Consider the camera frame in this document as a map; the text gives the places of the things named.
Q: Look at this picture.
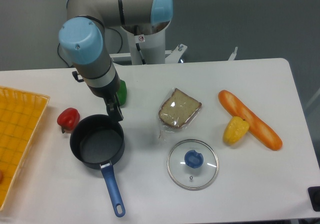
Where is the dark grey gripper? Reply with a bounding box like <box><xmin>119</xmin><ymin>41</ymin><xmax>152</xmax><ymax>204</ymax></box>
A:
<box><xmin>88</xmin><ymin>77</ymin><xmax>124</xmax><ymax>122</ymax></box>

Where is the toast slice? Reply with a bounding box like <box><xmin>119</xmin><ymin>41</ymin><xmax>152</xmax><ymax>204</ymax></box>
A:
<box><xmin>157</xmin><ymin>88</ymin><xmax>203</xmax><ymax>139</ymax></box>

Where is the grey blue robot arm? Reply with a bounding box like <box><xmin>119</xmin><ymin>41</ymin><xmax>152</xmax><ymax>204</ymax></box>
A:
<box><xmin>58</xmin><ymin>0</ymin><xmax>173</xmax><ymax>122</ymax></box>

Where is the green bell pepper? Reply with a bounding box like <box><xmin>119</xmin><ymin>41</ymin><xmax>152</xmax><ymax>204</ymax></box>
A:
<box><xmin>117</xmin><ymin>80</ymin><xmax>128</xmax><ymax>106</ymax></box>

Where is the red bell pepper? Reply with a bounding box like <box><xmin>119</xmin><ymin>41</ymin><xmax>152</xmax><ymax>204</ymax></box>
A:
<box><xmin>57</xmin><ymin>107</ymin><xmax>80</xmax><ymax>133</ymax></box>

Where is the yellow woven basket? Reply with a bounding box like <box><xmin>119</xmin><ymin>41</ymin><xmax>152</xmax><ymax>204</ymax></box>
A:
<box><xmin>0</xmin><ymin>86</ymin><xmax>50</xmax><ymax>211</ymax></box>

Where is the glass lid blue knob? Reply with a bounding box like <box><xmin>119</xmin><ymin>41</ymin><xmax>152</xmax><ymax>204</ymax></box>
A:
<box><xmin>166</xmin><ymin>139</ymin><xmax>219</xmax><ymax>191</ymax></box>

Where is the yellow bell pepper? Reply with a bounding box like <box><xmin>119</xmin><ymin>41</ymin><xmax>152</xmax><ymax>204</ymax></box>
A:
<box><xmin>222</xmin><ymin>116</ymin><xmax>250</xmax><ymax>145</ymax></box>

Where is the orange baguette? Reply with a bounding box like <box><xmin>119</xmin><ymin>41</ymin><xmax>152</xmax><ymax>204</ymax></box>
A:
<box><xmin>218</xmin><ymin>90</ymin><xmax>283</xmax><ymax>151</ymax></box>

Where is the black device at table edge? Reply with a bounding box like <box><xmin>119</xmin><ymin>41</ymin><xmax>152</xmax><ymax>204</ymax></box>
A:
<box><xmin>307</xmin><ymin>186</ymin><xmax>320</xmax><ymax>212</ymax></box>

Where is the black saucepan blue handle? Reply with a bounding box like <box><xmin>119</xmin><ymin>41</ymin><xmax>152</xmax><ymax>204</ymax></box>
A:
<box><xmin>69</xmin><ymin>114</ymin><xmax>126</xmax><ymax>218</ymax></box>

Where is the black cable on floor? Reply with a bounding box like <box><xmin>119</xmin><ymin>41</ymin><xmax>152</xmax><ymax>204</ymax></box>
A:
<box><xmin>56</xmin><ymin>42</ymin><xmax>76</xmax><ymax>68</ymax></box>

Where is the white table bracket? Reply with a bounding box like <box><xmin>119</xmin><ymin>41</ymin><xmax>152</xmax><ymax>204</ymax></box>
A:
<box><xmin>228</xmin><ymin>46</ymin><xmax>238</xmax><ymax>61</ymax></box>

